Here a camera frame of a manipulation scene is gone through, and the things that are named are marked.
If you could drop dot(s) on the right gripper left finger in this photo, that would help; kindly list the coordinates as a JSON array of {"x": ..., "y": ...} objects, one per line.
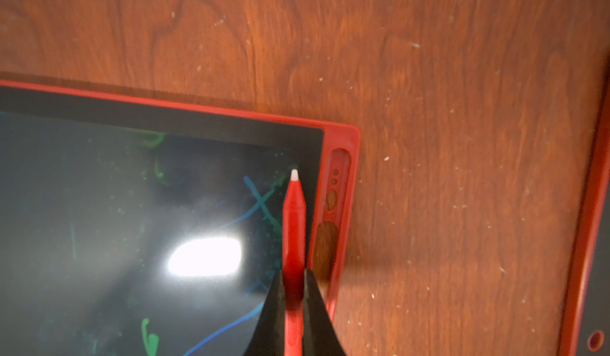
[{"x": 269, "y": 334}]

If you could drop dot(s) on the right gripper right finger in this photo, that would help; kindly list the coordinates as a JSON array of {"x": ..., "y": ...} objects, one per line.
[{"x": 319, "y": 337}]

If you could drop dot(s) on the writing tablet red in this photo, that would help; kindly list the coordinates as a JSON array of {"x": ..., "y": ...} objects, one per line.
[{"x": 132, "y": 226}]

